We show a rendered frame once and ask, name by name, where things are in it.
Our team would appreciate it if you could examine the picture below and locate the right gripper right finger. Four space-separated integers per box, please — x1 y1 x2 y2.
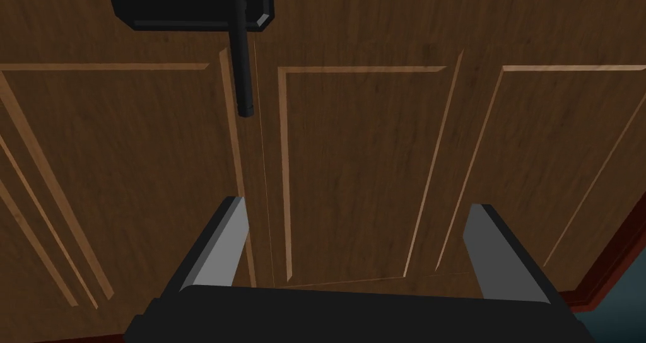
462 204 565 305

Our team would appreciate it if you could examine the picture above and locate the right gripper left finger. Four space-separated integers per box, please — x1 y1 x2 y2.
165 196 250 296

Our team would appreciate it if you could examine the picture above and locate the brown wooden panelled door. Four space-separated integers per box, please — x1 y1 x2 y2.
0 0 646 343

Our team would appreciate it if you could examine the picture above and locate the black door lever handle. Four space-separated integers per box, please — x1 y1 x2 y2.
106 0 276 119

